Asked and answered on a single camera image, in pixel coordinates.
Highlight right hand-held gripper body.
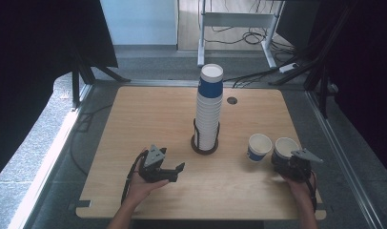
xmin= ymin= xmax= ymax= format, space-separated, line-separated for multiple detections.
xmin=272 ymin=148 xmax=324 ymax=184

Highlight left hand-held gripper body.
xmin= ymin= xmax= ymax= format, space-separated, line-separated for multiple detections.
xmin=137 ymin=144 xmax=180 ymax=184

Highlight blue paper cup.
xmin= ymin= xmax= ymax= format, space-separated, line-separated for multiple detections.
xmin=247 ymin=133 xmax=274 ymax=163
xmin=271 ymin=136 xmax=300 ymax=166

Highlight black wire cup holder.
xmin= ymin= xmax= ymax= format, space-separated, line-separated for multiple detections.
xmin=190 ymin=118 xmax=220 ymax=156

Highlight stack of white paper cups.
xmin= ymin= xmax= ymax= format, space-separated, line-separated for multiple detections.
xmin=194 ymin=63 xmax=224 ymax=152

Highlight person's right hand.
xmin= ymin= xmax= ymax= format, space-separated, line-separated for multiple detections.
xmin=281 ymin=173 xmax=318 ymax=208

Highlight person's left hand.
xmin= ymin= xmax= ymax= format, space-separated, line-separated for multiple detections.
xmin=124 ymin=147 xmax=171 ymax=212

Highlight black metal stand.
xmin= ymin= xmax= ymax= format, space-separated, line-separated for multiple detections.
xmin=71 ymin=47 xmax=132 ymax=110
xmin=269 ymin=0 xmax=359 ymax=119

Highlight white power strip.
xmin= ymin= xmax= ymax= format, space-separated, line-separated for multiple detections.
xmin=278 ymin=62 xmax=300 ymax=73

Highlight black curtain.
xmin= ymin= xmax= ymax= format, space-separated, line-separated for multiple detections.
xmin=0 ymin=0 xmax=119 ymax=183
xmin=309 ymin=0 xmax=387 ymax=179

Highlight left hand-held gripper cable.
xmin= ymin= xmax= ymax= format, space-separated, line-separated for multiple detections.
xmin=120 ymin=150 xmax=150 ymax=205

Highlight hand-held gripper cable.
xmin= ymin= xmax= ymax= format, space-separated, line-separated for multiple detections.
xmin=307 ymin=171 xmax=319 ymax=214
xmin=120 ymin=150 xmax=150 ymax=205

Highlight right hand-held gripper cable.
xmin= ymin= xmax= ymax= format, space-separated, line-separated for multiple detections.
xmin=307 ymin=171 xmax=319 ymax=214

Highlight aluminium floor rail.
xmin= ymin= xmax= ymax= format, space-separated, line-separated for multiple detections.
xmin=7 ymin=84 xmax=94 ymax=229
xmin=304 ymin=90 xmax=386 ymax=229

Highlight black floor cable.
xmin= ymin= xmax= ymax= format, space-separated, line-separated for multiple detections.
xmin=70 ymin=104 xmax=113 ymax=177

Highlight black power strip cable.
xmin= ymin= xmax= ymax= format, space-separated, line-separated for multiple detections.
xmin=223 ymin=68 xmax=283 ymax=89

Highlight tangle of black floor cables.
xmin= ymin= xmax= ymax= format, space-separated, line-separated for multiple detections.
xmin=204 ymin=0 xmax=298 ymax=55

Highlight white metal desk frame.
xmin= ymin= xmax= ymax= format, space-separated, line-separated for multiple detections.
xmin=196 ymin=0 xmax=285 ymax=70

